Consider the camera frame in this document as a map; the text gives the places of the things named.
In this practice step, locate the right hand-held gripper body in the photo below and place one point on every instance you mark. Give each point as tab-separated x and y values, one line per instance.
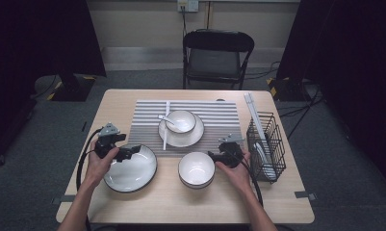
232	155

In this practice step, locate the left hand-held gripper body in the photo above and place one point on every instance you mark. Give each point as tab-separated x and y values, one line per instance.
105	146

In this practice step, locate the white bowl black rim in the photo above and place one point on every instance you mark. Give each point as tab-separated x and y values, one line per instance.
196	168
182	121

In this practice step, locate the white plate black rim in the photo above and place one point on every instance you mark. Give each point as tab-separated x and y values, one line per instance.
133	174
181	139

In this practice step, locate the white chopstick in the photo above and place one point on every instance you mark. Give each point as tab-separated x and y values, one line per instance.
167	106
250	110
253	110
164	141

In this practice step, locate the white ceramic spoon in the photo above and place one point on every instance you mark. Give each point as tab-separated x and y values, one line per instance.
166	119
267	166

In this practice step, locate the person's right hand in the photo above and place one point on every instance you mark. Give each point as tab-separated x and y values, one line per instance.
240	178

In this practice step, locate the person's left hand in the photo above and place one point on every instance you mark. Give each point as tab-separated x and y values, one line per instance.
99	171

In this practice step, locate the grey striped woven placemat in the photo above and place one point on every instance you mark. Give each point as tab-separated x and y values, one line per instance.
219	122

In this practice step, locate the grey floor tape piece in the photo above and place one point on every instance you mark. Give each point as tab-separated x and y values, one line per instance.
304	195
65	199

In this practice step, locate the grey round stand base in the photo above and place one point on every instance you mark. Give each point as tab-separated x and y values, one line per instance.
43	86

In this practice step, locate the black folding chair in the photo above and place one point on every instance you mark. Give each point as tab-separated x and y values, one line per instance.
216	57

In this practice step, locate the black curtain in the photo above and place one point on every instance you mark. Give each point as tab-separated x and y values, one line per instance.
36	38
347	64

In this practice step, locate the white wall outlet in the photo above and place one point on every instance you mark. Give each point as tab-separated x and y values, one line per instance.
188	5

